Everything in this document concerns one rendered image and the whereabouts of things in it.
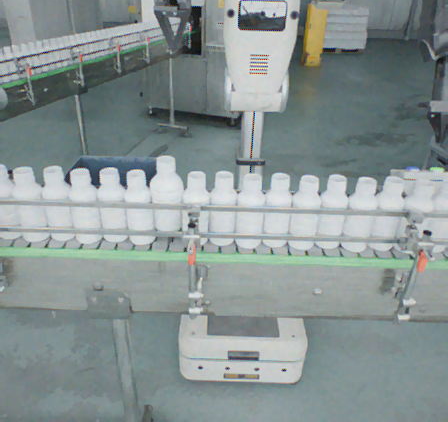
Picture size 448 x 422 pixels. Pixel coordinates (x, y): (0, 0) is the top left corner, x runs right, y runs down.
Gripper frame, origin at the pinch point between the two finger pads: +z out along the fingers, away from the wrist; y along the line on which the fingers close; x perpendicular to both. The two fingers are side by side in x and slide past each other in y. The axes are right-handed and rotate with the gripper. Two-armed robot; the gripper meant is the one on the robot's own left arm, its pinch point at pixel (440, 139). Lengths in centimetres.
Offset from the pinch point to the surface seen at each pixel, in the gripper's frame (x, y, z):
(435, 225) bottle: -17.2, -8.3, 17.9
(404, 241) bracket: -19.3, -15.6, 21.0
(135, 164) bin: 43, -85, 12
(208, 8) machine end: 329, -71, -123
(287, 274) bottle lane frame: -16, -39, 30
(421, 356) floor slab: 70, 41, 101
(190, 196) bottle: -19, -61, 13
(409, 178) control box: -4.5, -8.8, 9.4
